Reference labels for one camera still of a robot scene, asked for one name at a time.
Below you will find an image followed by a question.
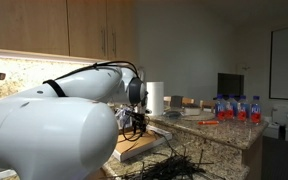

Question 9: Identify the metal cabinet handle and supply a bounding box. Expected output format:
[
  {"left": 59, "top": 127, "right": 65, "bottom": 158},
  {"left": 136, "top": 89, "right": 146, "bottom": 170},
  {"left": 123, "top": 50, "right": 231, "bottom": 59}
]
[{"left": 100, "top": 27, "right": 107, "bottom": 57}]

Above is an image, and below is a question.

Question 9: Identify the round white plate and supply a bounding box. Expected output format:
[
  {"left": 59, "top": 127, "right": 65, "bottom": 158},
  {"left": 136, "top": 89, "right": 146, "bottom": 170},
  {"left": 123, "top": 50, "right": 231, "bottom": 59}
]
[{"left": 178, "top": 111, "right": 216, "bottom": 122}]

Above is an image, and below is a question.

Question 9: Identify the pile of black zip-ties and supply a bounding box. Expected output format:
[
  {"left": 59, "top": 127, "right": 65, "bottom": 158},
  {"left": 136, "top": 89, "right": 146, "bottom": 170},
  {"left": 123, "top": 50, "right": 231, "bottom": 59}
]
[{"left": 108, "top": 148, "right": 216, "bottom": 180}]

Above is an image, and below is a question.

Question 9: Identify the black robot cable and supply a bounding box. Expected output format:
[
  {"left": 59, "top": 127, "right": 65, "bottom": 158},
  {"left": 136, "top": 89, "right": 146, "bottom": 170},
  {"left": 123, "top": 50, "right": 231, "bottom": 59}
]
[{"left": 42, "top": 60, "right": 148, "bottom": 143}]

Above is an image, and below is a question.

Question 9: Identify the clear bottle with blue cap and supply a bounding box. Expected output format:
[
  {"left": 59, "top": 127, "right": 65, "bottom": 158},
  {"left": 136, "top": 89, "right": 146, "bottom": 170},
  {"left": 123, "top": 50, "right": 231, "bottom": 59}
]
[{"left": 114, "top": 107, "right": 133, "bottom": 130}]

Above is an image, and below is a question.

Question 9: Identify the Fiji water bottle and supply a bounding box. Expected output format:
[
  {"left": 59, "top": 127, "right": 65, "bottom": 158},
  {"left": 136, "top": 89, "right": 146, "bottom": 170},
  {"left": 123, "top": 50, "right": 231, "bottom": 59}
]
[
  {"left": 236, "top": 94, "right": 249, "bottom": 122},
  {"left": 213, "top": 93, "right": 227, "bottom": 122},
  {"left": 249, "top": 95, "right": 262, "bottom": 125},
  {"left": 225, "top": 93, "right": 238, "bottom": 120}
]

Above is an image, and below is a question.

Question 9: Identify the flat brown cardboard box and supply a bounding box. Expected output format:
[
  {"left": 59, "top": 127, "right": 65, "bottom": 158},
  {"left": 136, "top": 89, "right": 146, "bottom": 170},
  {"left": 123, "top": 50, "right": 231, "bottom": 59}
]
[{"left": 112, "top": 123, "right": 174, "bottom": 163}]

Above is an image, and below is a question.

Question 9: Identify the white wall fixture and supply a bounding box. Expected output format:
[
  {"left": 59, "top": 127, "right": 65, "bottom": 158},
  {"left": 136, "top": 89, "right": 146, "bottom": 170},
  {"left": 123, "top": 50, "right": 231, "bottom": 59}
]
[{"left": 238, "top": 61, "right": 252, "bottom": 72}]

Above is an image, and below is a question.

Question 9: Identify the small dark-topped container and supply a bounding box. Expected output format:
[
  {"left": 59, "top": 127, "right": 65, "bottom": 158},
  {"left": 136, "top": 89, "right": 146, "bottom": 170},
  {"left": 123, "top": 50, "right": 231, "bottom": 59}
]
[{"left": 182, "top": 104, "right": 202, "bottom": 117}]

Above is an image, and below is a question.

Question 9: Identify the black pouch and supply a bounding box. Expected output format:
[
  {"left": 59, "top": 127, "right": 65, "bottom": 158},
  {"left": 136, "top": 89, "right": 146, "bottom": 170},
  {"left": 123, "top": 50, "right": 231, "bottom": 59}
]
[{"left": 163, "top": 110, "right": 182, "bottom": 119}]

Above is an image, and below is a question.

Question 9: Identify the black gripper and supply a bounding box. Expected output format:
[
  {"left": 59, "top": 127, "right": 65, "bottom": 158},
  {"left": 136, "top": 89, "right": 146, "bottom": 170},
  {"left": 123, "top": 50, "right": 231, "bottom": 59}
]
[{"left": 130, "top": 111, "right": 149, "bottom": 135}]

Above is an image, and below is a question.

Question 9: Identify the black flat screen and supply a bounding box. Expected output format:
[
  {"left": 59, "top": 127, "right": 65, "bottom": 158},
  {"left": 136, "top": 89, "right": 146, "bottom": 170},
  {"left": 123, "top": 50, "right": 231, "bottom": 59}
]
[{"left": 217, "top": 72, "right": 245, "bottom": 99}]

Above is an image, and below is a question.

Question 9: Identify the white appliance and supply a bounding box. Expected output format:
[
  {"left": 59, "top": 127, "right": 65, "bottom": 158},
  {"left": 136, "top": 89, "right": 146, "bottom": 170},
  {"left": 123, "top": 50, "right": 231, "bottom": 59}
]
[{"left": 271, "top": 105, "right": 288, "bottom": 126}]

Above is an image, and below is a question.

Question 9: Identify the white paper towel roll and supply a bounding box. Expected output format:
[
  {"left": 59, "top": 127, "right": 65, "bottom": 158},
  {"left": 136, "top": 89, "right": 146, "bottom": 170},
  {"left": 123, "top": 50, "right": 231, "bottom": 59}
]
[{"left": 146, "top": 81, "right": 165, "bottom": 117}]

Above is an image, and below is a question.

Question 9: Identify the orange marker pen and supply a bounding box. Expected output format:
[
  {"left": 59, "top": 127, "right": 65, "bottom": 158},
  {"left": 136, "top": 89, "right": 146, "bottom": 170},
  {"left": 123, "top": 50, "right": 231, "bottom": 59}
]
[{"left": 197, "top": 120, "right": 220, "bottom": 126}]

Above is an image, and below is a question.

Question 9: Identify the dark cube box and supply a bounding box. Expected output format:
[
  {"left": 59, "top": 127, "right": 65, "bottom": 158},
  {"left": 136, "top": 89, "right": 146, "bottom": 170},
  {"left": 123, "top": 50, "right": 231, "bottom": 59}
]
[{"left": 170, "top": 95, "right": 184, "bottom": 108}]

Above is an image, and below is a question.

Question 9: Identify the wooden wall cabinet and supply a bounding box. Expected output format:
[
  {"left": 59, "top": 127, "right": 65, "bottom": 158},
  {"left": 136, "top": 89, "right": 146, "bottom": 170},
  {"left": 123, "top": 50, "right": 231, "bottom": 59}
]
[{"left": 0, "top": 0, "right": 137, "bottom": 64}]

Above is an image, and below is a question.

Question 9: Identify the small white box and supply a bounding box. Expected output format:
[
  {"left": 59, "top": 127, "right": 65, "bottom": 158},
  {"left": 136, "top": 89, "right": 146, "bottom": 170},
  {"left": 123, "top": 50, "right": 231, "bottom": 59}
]
[{"left": 261, "top": 121, "right": 281, "bottom": 140}]

